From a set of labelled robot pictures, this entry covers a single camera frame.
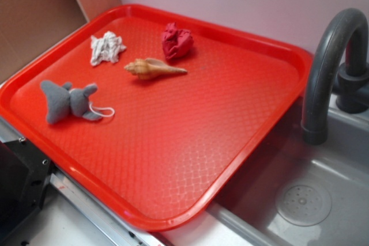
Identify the white paper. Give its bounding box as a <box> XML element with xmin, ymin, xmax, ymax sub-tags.
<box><xmin>90</xmin><ymin>31</ymin><xmax>127</xmax><ymax>67</ymax></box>

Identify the crumpled red paper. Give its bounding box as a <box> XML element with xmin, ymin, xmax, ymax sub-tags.
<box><xmin>161</xmin><ymin>22</ymin><xmax>194</xmax><ymax>60</ymax></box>

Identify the red plastic tray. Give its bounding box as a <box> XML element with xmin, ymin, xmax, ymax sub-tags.
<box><xmin>1</xmin><ymin>5</ymin><xmax>312</xmax><ymax>232</ymax></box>

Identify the tan conch seashell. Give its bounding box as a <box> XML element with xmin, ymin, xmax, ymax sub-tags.
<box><xmin>124</xmin><ymin>58</ymin><xmax>187</xmax><ymax>80</ymax></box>

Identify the grey plush elephant toy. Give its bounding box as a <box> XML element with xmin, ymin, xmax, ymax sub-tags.
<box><xmin>40</xmin><ymin>80</ymin><xmax>115</xmax><ymax>124</ymax></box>

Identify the grey plastic sink basin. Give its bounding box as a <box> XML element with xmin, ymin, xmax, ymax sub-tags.
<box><xmin>208</xmin><ymin>100</ymin><xmax>368</xmax><ymax>245</ymax></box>

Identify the round sink drain cover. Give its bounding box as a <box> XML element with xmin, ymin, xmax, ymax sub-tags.
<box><xmin>275</xmin><ymin>179</ymin><xmax>332</xmax><ymax>226</ymax></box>

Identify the dark grey curved faucet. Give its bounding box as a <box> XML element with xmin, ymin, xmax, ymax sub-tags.
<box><xmin>301</xmin><ymin>8</ymin><xmax>368</xmax><ymax>145</ymax></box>

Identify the brown cardboard panel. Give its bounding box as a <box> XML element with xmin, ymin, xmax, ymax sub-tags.
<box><xmin>1</xmin><ymin>0</ymin><xmax>121</xmax><ymax>82</ymax></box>

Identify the silver aluminium rail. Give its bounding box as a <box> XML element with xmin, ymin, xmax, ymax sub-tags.
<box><xmin>1</xmin><ymin>119</ymin><xmax>169</xmax><ymax>245</ymax></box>

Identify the black metal mount block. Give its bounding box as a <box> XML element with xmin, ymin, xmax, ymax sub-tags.
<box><xmin>1</xmin><ymin>141</ymin><xmax>54</xmax><ymax>245</ymax></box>

